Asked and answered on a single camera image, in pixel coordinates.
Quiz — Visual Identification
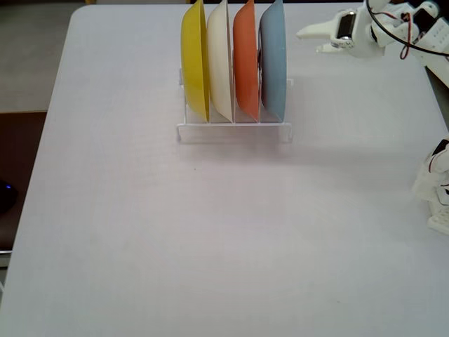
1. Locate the orange plate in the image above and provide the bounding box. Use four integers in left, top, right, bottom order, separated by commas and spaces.
232, 0, 262, 122

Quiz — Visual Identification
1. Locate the brown side table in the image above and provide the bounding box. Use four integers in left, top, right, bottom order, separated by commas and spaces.
0, 111, 48, 253

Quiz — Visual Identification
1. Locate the yellow plate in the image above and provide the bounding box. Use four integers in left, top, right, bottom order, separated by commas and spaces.
180, 0, 212, 124

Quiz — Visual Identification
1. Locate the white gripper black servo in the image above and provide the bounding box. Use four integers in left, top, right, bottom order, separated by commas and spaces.
295, 8, 387, 59

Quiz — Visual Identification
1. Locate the cream plate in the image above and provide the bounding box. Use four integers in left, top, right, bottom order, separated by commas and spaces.
206, 0, 235, 124

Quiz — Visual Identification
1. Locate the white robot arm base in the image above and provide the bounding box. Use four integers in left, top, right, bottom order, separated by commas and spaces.
410, 138, 449, 236

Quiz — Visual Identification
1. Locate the red servo cable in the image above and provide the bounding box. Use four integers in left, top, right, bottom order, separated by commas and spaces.
370, 11, 422, 60

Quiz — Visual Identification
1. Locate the blue plate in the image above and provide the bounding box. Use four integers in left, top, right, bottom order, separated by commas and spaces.
258, 0, 289, 122

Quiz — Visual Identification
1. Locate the white wire dish rack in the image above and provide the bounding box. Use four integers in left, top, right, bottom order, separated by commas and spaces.
175, 66, 295, 145

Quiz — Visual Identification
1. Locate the black servo cable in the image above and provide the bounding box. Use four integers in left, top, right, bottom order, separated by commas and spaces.
364, 0, 449, 57

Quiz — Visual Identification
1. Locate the black computer mouse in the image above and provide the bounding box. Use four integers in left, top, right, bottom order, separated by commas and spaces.
0, 178, 18, 215

